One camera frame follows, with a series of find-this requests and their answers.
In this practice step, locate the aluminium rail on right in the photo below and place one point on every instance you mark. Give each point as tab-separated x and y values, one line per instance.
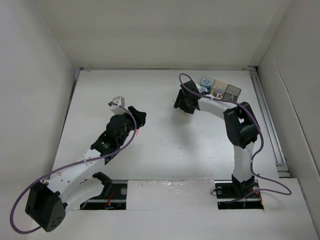
280	161

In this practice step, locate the grey plastic bin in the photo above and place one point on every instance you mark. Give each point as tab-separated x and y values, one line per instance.
231	90

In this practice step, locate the clear jar of paper clips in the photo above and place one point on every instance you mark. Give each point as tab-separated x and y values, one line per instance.
220	90

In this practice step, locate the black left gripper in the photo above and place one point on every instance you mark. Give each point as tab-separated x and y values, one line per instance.
139	116

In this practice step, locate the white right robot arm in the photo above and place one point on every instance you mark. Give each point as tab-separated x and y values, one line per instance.
241	129

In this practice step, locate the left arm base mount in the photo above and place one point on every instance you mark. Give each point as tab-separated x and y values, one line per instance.
116	199

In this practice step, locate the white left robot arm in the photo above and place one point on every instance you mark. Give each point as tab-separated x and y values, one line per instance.
51	198

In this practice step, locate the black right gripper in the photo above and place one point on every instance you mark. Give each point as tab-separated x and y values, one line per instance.
180	98

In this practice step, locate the clear plastic bin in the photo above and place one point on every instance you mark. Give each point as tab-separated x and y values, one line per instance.
206	85

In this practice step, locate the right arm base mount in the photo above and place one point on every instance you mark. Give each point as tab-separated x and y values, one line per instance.
229	198

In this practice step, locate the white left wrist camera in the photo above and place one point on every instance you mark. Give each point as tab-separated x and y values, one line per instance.
118	102

